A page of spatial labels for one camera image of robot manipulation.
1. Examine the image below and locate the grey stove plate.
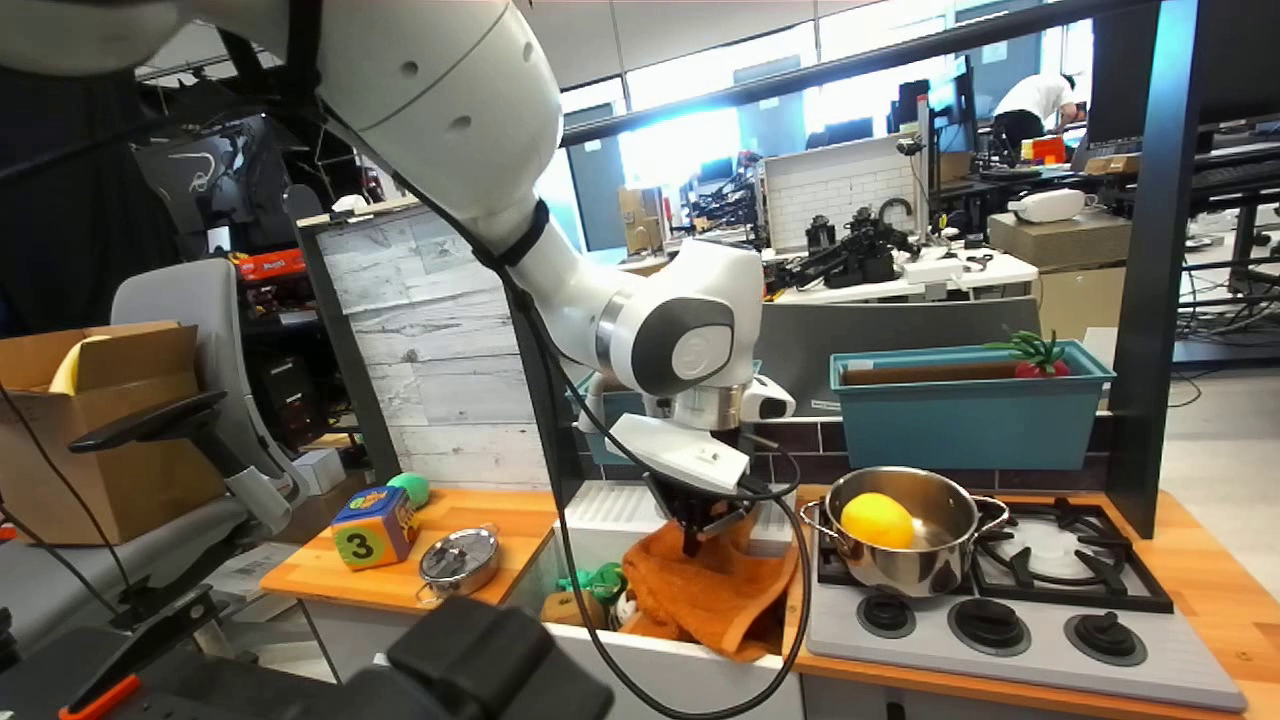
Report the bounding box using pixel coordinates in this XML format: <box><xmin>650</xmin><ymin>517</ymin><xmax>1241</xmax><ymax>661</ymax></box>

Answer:
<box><xmin>804</xmin><ymin>493</ymin><xmax>1252</xmax><ymax>715</ymax></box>

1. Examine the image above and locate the black clamp with orange handle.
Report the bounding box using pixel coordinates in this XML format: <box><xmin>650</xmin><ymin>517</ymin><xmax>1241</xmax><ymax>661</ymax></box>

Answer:
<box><xmin>53</xmin><ymin>584</ymin><xmax>222</xmax><ymax>720</ymax></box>

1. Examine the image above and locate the yellow toy lemon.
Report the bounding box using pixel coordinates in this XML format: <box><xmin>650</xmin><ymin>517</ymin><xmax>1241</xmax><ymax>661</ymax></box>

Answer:
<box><xmin>834</xmin><ymin>487</ymin><xmax>919</xmax><ymax>553</ymax></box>

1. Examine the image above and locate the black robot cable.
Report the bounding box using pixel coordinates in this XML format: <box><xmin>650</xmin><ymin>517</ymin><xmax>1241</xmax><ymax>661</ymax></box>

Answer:
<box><xmin>457</xmin><ymin>197</ymin><xmax>815</xmax><ymax>720</ymax></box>

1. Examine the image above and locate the green toy vegetable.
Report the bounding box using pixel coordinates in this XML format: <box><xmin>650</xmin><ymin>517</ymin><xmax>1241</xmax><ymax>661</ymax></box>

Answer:
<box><xmin>550</xmin><ymin>558</ymin><xmax>633</xmax><ymax>605</ymax></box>

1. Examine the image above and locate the colourful number toy cube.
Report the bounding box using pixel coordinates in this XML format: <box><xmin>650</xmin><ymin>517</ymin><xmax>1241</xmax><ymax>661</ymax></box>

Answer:
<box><xmin>328</xmin><ymin>483</ymin><xmax>417</xmax><ymax>577</ymax></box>

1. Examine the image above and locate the red toolbox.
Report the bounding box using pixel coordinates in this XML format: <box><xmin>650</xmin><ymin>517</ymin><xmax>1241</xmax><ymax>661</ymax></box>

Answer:
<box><xmin>230</xmin><ymin>248</ymin><xmax>312</xmax><ymax>287</ymax></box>

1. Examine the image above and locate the black stove knob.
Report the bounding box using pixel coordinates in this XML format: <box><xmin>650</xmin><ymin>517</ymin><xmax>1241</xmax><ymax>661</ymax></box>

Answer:
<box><xmin>1064</xmin><ymin>608</ymin><xmax>1152</xmax><ymax>671</ymax></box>
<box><xmin>854</xmin><ymin>588</ymin><xmax>919</xmax><ymax>638</ymax></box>
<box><xmin>948</xmin><ymin>596</ymin><xmax>1030</xmax><ymax>657</ymax></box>

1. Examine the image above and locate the teal planter box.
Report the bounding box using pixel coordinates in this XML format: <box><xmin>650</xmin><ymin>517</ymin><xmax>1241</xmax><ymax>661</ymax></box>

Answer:
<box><xmin>825</xmin><ymin>338</ymin><xmax>1115</xmax><ymax>476</ymax></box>

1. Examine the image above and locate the steel pot lid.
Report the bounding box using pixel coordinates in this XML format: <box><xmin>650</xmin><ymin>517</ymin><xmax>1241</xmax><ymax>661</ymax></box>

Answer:
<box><xmin>417</xmin><ymin>523</ymin><xmax>506</xmax><ymax>601</ymax></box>

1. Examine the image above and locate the black desk equipment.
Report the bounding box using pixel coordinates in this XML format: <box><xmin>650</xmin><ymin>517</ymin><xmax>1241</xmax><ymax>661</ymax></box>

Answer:
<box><xmin>796</xmin><ymin>197</ymin><xmax>928</xmax><ymax>291</ymax></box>

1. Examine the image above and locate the orange terry towel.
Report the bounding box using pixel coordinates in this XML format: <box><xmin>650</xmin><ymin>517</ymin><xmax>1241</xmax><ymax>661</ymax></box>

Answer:
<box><xmin>618</xmin><ymin>513</ymin><xmax>804</xmax><ymax>661</ymax></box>

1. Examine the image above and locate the black burner grate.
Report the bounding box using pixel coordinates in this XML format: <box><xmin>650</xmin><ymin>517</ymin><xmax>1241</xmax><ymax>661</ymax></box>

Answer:
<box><xmin>812</xmin><ymin>494</ymin><xmax>1176</xmax><ymax>616</ymax></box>

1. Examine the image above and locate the white office desk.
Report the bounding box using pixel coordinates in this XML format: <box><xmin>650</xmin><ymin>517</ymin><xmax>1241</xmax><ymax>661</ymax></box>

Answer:
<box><xmin>764</xmin><ymin>248</ymin><xmax>1041</xmax><ymax>311</ymax></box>

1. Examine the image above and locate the grey wood-print backdrop panel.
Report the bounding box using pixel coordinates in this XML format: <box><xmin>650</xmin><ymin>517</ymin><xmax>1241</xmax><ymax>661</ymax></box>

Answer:
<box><xmin>291</xmin><ymin>197</ymin><xmax>554</xmax><ymax>494</ymax></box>

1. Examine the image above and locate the white sink basin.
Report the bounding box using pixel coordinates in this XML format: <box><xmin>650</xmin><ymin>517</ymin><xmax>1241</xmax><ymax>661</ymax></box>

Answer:
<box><xmin>534</xmin><ymin>476</ymin><xmax>804</xmax><ymax>720</ymax></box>

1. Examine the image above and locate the grey office chair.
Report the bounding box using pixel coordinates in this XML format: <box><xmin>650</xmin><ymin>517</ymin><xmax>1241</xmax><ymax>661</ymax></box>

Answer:
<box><xmin>62</xmin><ymin>257</ymin><xmax>352</xmax><ymax>634</ymax></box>

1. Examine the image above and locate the white board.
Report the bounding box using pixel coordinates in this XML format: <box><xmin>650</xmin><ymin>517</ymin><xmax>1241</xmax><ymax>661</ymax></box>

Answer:
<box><xmin>759</xmin><ymin>137</ymin><xmax>932</xmax><ymax>257</ymax></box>

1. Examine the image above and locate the open cardboard box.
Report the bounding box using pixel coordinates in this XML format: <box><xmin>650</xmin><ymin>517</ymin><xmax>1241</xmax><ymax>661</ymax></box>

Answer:
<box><xmin>0</xmin><ymin>321</ymin><xmax>226</xmax><ymax>549</ymax></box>

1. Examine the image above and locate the grey toy kitchen cabinet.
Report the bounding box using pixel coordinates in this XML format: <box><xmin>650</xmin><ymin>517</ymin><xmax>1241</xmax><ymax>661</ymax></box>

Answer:
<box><xmin>291</xmin><ymin>596</ymin><xmax>1252</xmax><ymax>720</ymax></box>

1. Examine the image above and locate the flat cardboard box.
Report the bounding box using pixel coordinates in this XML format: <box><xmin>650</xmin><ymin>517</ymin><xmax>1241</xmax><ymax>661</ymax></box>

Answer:
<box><xmin>988</xmin><ymin>210</ymin><xmax>1137</xmax><ymax>275</ymax></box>

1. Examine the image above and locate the red toy tomato plant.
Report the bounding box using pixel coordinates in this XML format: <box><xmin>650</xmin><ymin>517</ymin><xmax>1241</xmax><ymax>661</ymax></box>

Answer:
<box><xmin>1005</xmin><ymin>328</ymin><xmax>1076</xmax><ymax>379</ymax></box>

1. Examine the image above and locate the green ball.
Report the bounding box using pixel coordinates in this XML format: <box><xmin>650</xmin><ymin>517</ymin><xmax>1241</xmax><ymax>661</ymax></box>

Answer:
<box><xmin>385</xmin><ymin>468</ymin><xmax>435</xmax><ymax>513</ymax></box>

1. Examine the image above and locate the black metal rack frame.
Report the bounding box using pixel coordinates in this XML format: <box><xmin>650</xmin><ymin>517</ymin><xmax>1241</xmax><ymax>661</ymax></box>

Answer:
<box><xmin>534</xmin><ymin>0</ymin><xmax>1202</xmax><ymax>542</ymax></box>

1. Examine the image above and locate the light grey wrist camera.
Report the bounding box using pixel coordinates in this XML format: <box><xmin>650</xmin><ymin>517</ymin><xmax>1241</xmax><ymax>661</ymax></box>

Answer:
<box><xmin>604</xmin><ymin>412</ymin><xmax>757</xmax><ymax>498</ymax></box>

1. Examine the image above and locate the steel cooking pot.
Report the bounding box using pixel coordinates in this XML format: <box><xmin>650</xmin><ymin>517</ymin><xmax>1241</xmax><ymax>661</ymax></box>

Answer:
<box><xmin>796</xmin><ymin>462</ymin><xmax>1011</xmax><ymax>601</ymax></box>

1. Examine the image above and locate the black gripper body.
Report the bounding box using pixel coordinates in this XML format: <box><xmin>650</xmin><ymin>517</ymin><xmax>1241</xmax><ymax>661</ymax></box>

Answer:
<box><xmin>647</xmin><ymin>462</ymin><xmax>757</xmax><ymax>541</ymax></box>

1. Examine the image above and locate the grey partition board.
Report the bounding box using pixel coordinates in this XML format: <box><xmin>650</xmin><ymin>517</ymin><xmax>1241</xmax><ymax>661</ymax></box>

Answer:
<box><xmin>759</xmin><ymin>291</ymin><xmax>1048</xmax><ymax>417</ymax></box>

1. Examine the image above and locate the black foreground mount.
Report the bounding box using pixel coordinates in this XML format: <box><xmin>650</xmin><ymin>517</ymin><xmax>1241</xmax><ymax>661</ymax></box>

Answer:
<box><xmin>194</xmin><ymin>590</ymin><xmax>616</xmax><ymax>720</ymax></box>

